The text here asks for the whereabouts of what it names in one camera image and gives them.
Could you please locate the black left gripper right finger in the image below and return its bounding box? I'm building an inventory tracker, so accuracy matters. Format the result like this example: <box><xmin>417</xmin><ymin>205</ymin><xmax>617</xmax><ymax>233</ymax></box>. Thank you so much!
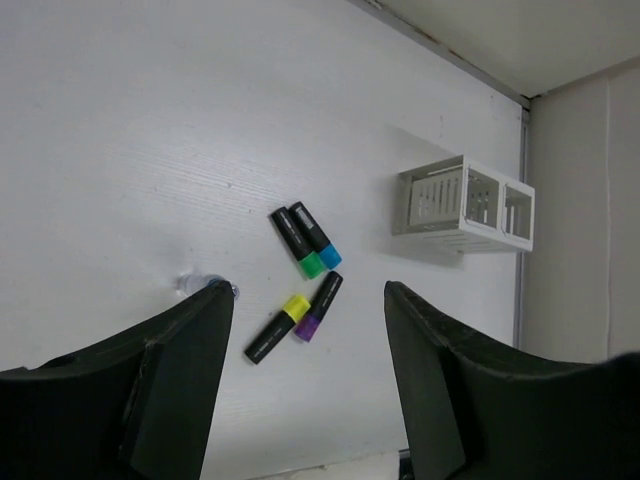
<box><xmin>384</xmin><ymin>281</ymin><xmax>639</xmax><ymax>479</ymax></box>

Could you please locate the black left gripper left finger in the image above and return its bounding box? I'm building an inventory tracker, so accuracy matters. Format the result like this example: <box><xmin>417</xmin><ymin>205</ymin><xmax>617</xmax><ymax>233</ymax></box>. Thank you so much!
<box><xmin>1</xmin><ymin>282</ymin><xmax>234</xmax><ymax>479</ymax></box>

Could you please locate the yellow cap highlighter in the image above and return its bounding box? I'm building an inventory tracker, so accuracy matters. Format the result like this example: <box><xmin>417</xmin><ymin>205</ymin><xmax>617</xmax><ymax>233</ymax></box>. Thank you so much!
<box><xmin>244</xmin><ymin>295</ymin><xmax>311</xmax><ymax>365</ymax></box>

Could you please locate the purple cap highlighter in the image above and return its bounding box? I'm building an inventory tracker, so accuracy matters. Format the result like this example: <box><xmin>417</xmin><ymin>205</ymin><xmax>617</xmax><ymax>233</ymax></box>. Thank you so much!
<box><xmin>294</xmin><ymin>271</ymin><xmax>343</xmax><ymax>342</ymax></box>

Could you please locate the blue cap highlighter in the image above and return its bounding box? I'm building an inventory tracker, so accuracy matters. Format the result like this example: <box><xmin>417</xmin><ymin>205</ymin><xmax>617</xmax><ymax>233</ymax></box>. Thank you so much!
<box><xmin>289</xmin><ymin>202</ymin><xmax>342</xmax><ymax>270</ymax></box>

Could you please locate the white slotted organizer box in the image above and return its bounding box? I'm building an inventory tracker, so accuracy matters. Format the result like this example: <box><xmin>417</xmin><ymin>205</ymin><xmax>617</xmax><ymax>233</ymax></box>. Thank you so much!
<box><xmin>391</xmin><ymin>155</ymin><xmax>535</xmax><ymax>254</ymax></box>

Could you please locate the green cap highlighter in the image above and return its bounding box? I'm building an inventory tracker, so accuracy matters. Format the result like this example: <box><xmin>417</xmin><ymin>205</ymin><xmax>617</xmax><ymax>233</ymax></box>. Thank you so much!
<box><xmin>270</xmin><ymin>207</ymin><xmax>325</xmax><ymax>279</ymax></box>

